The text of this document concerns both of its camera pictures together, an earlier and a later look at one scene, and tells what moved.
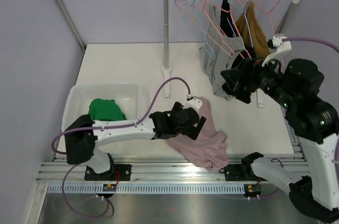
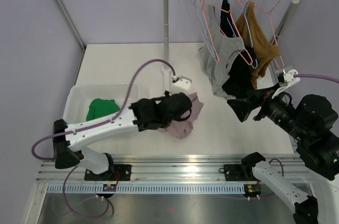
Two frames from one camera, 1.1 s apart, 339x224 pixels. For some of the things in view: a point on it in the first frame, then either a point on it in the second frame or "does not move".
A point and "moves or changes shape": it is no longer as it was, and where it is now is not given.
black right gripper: [246, 66] -> [243, 106]
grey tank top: [216, 52] does not move
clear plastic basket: [126, 96] does not move
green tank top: [101, 109] does not move
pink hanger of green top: [206, 12] -> [208, 27]
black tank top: [240, 77] does not move
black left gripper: [198, 125] -> [167, 95]
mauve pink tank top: [210, 149] moves or changes shape
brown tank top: [249, 25] does not move
